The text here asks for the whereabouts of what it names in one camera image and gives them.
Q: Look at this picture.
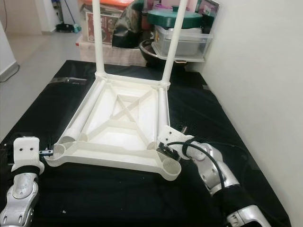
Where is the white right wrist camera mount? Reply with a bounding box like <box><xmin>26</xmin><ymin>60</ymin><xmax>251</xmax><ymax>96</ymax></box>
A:
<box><xmin>157</xmin><ymin>125</ymin><xmax>195</xmax><ymax>153</ymax></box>

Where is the black bag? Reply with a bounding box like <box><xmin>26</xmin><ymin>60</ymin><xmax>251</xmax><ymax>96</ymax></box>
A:
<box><xmin>111</xmin><ymin>0</ymin><xmax>152</xmax><ymax>49</ymax></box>

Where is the black floor cable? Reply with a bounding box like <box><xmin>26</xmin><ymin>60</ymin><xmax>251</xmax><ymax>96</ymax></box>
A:
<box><xmin>0</xmin><ymin>64</ymin><xmax>20</xmax><ymax>83</ymax></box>

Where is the clear plastic container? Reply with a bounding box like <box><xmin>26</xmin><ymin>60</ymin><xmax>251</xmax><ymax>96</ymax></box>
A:
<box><xmin>152</xmin><ymin>25</ymin><xmax>214</xmax><ymax>60</ymax></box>

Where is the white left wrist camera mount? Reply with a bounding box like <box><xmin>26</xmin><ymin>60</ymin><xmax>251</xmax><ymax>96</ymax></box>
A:
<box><xmin>12</xmin><ymin>137</ymin><xmax>45</xmax><ymax>175</ymax></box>

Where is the green floor mop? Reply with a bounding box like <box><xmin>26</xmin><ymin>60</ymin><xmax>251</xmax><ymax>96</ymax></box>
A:
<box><xmin>53</xmin><ymin>0</ymin><xmax>82</xmax><ymax>34</ymax></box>

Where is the white plastic table top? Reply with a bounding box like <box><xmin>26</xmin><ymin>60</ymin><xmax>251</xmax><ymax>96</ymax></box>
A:
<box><xmin>45</xmin><ymin>73</ymin><xmax>183</xmax><ymax>183</ymax></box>

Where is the black round wok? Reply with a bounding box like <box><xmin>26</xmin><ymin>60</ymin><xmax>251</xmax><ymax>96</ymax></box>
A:
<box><xmin>139</xmin><ymin>39</ymin><xmax>190</xmax><ymax>67</ymax></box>

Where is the clear adhesive tape strip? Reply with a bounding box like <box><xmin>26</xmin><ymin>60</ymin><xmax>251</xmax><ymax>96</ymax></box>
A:
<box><xmin>50</xmin><ymin>77</ymin><xmax>88</xmax><ymax>86</ymax></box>

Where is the storage box with red print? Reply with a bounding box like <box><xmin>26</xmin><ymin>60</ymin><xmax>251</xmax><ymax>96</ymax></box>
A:
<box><xmin>78</xmin><ymin>0</ymin><xmax>135</xmax><ymax>48</ymax></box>

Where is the beige wooden door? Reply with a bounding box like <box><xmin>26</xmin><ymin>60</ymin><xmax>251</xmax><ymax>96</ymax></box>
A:
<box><xmin>2</xmin><ymin>0</ymin><xmax>45</xmax><ymax>33</ymax></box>

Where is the black table cloth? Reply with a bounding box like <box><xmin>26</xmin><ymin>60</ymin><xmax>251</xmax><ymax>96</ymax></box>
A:
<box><xmin>0</xmin><ymin>59</ymin><xmax>292</xmax><ymax>227</ymax></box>

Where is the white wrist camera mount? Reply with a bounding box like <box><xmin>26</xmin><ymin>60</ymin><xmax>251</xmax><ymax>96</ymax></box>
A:
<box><xmin>12</xmin><ymin>137</ymin><xmax>45</xmax><ymax>175</ymax></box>
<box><xmin>157</xmin><ymin>125</ymin><xmax>195</xmax><ymax>153</ymax></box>

